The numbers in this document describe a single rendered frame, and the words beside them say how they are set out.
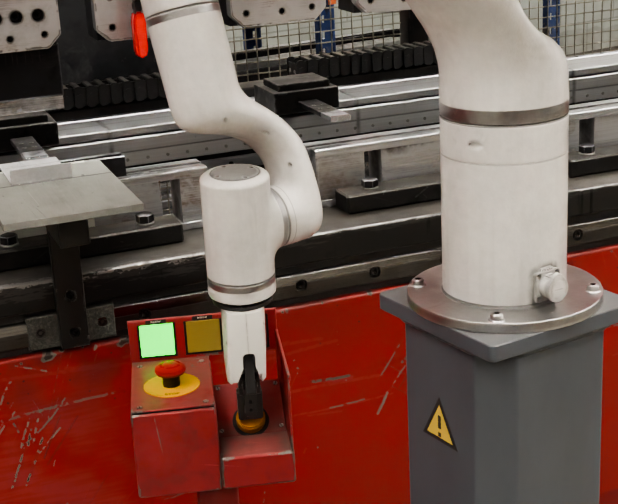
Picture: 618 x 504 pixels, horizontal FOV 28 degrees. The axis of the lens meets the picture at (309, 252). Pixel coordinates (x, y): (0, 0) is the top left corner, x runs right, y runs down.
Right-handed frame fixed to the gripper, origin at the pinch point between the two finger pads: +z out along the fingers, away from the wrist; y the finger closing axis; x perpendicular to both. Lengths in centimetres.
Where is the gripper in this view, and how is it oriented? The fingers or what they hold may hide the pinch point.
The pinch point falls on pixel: (249, 402)
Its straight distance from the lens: 163.0
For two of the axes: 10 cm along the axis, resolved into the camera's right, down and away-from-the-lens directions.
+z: 0.4, 9.2, 4.0
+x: 9.9, -0.9, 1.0
